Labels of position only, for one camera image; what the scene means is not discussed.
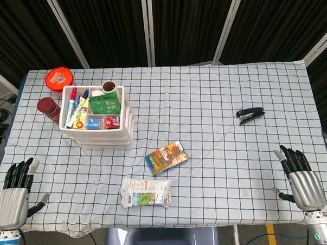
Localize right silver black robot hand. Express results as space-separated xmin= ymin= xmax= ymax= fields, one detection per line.
xmin=270 ymin=143 xmax=327 ymax=213

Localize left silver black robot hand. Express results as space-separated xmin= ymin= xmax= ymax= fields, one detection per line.
xmin=0 ymin=156 xmax=52 ymax=231

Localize white plastic organizer tray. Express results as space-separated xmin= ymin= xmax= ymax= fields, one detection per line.
xmin=57 ymin=82 xmax=137 ymax=153

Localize clear plastic drawer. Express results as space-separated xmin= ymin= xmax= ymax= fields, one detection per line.
xmin=81 ymin=142 xmax=133 ymax=153

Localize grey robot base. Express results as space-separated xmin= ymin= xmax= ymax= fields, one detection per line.
xmin=102 ymin=223 xmax=221 ymax=245

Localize yellow floor tape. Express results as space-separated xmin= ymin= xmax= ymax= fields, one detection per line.
xmin=266 ymin=223 xmax=276 ymax=245

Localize black stapler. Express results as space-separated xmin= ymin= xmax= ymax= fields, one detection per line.
xmin=235 ymin=107 xmax=266 ymax=126

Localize dark red cylindrical canister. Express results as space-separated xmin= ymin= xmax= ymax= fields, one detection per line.
xmin=36 ymin=96 xmax=63 ymax=126

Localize blue checked tablecloth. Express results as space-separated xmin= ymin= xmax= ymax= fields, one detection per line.
xmin=0 ymin=56 xmax=327 ymax=241

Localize yellow cartoon eraser pack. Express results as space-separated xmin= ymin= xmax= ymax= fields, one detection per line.
xmin=71 ymin=109 xmax=89 ymax=130

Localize red capped whiteboard marker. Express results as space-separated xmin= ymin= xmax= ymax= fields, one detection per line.
xmin=64 ymin=87 xmax=80 ymax=130

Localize blue small pack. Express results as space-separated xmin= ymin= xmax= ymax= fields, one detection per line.
xmin=86 ymin=117 xmax=105 ymax=130

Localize blue capped whiteboard marker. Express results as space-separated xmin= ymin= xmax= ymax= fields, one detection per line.
xmin=76 ymin=89 xmax=90 ymax=111

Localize red cartoon small pack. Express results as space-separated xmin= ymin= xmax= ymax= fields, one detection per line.
xmin=105 ymin=115 xmax=121 ymax=129

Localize red round lidded container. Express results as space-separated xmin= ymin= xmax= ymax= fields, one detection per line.
xmin=44 ymin=67 xmax=78 ymax=98

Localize green tea packets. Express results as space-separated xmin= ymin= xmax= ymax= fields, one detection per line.
xmin=88 ymin=92 xmax=123 ymax=115

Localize white snack bag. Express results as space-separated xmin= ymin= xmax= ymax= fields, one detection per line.
xmin=119 ymin=175 xmax=173 ymax=211

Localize colourful printed paper pack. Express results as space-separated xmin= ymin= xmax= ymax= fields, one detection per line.
xmin=144 ymin=140 xmax=191 ymax=176

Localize tape roll with brown core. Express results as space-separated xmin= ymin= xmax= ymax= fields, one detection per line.
xmin=101 ymin=80 xmax=118 ymax=94

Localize black folding screen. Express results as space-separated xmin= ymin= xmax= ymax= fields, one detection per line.
xmin=0 ymin=0 xmax=327 ymax=152

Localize blue floor cable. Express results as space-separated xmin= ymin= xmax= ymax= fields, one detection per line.
xmin=239 ymin=231 xmax=311 ymax=245

